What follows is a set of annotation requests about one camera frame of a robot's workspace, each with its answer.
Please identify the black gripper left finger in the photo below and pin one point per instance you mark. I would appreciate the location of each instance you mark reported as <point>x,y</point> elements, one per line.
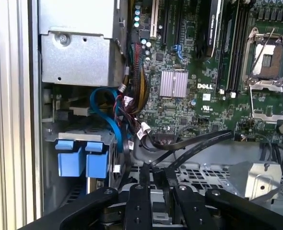
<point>136,210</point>

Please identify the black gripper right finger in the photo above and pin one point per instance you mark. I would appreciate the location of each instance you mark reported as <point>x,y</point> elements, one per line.
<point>194,210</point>

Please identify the white-clip RAM slot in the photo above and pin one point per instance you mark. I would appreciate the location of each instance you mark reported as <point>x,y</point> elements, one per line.
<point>240,48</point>
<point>229,48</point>

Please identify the black-clip RAM slot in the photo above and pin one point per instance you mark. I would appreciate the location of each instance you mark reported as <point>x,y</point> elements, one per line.
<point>235,48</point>
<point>245,48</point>

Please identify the black expansion slot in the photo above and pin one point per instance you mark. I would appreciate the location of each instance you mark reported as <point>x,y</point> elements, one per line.
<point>165,24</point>
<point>178,24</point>

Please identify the white expansion slot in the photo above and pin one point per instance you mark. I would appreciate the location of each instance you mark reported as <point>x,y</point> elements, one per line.
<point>154,21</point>

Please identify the blue carrier with two tabs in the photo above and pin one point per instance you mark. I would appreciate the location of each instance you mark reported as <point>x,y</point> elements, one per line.
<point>70,163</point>

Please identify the green Dell motherboard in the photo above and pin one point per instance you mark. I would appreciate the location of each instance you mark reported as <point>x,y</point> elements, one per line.
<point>180,112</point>

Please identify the silver ribbed chipset heatsink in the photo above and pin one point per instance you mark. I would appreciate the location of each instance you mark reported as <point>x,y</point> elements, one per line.
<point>173,83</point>

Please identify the silver power supply unit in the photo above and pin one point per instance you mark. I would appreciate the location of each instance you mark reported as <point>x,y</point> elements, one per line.
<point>79,60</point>

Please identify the CPU socket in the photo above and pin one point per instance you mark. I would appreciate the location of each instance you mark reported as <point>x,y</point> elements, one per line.
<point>275,64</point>

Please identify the black open PC case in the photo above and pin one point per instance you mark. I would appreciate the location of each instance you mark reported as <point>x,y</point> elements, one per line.
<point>34,72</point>

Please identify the black graphics card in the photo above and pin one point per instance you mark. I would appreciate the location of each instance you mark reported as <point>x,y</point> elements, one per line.
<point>209,28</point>

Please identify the metal socket cover frame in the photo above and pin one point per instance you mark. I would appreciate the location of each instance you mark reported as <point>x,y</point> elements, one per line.
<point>269,118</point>

